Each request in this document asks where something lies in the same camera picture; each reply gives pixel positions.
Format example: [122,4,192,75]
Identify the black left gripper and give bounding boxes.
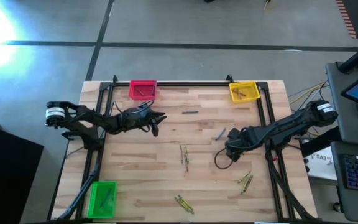
[118,107,168,137]

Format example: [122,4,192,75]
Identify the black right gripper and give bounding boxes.
[224,126,256,163]

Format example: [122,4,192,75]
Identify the red plastic basket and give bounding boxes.
[128,80,158,101]

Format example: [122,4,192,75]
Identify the grey blue crayon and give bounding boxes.
[99,187,112,209]

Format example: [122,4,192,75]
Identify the yellow plastic basket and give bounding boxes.
[228,80,261,104]

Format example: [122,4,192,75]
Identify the black desk base bar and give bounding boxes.
[300,126,343,158]

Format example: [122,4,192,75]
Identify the white paper sheet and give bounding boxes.
[305,146,338,182]

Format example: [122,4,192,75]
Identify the green plastic basket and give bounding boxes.
[87,180,118,219]

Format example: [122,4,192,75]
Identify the grey monitor desk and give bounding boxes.
[325,61,358,147]

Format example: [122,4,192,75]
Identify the black metal pole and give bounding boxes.
[338,38,358,75]

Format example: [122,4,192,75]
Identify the large black floor object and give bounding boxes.
[0,113,45,224]

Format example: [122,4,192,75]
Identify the black right camera cable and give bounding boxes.
[214,147,234,170]

